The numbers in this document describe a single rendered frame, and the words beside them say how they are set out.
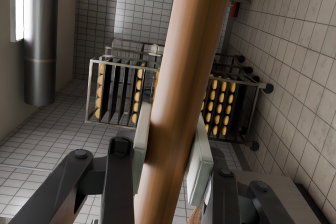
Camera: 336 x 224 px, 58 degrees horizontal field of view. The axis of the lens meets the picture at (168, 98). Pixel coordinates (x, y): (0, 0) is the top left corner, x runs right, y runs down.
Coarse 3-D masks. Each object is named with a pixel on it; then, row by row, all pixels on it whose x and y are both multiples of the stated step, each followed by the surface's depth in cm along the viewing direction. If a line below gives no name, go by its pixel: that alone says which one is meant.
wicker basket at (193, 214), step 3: (201, 204) 200; (195, 207) 199; (198, 207) 200; (201, 207) 200; (195, 210) 200; (198, 210) 200; (192, 213) 201; (195, 213) 201; (198, 213) 201; (192, 216) 201; (198, 216) 202; (189, 219) 202; (192, 219) 203; (195, 219) 203; (198, 219) 202; (189, 222) 203; (192, 222) 204; (195, 222) 204; (198, 222) 203
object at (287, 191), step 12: (240, 180) 202; (264, 180) 206; (276, 180) 209; (288, 180) 211; (276, 192) 195; (288, 192) 197; (300, 192) 207; (288, 204) 185; (300, 204) 186; (312, 204) 196; (300, 216) 175; (312, 216) 177; (324, 216) 186
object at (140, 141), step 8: (144, 104) 22; (144, 112) 20; (144, 120) 19; (136, 128) 18; (144, 128) 18; (136, 136) 17; (144, 136) 17; (136, 144) 16; (144, 144) 16; (136, 152) 16; (144, 152) 16; (136, 160) 16; (136, 168) 16; (136, 176) 16; (136, 184) 16; (136, 192) 17
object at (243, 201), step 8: (216, 152) 19; (216, 160) 18; (224, 160) 18; (208, 184) 16; (240, 184) 16; (208, 192) 16; (240, 192) 15; (240, 200) 15; (248, 200) 15; (240, 208) 15; (248, 208) 15; (248, 216) 15; (256, 216) 15
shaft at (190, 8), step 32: (192, 0) 16; (224, 0) 16; (192, 32) 16; (192, 64) 17; (160, 96) 18; (192, 96) 17; (160, 128) 18; (192, 128) 18; (160, 160) 19; (160, 192) 19
